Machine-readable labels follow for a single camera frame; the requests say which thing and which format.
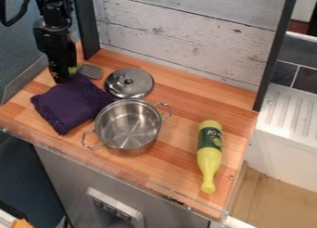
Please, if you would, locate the black post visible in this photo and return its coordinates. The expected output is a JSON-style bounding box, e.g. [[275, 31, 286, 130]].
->
[[251, 0, 301, 113], [70, 0, 102, 61]]

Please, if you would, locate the silver lid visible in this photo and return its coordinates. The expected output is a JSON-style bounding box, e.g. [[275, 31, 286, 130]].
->
[[102, 67, 157, 100]]

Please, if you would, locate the yellow bottle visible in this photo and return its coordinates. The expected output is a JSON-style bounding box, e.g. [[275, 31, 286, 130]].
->
[[196, 120, 224, 195]]

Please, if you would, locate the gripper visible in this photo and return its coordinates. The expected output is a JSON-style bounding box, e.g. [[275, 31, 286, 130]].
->
[[32, 18, 80, 84]]

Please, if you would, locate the silver pot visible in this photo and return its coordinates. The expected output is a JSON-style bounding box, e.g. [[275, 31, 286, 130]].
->
[[80, 98, 174, 157]]

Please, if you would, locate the purple cloth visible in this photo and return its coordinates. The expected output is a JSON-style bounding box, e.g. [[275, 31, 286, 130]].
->
[[30, 73, 117, 136]]

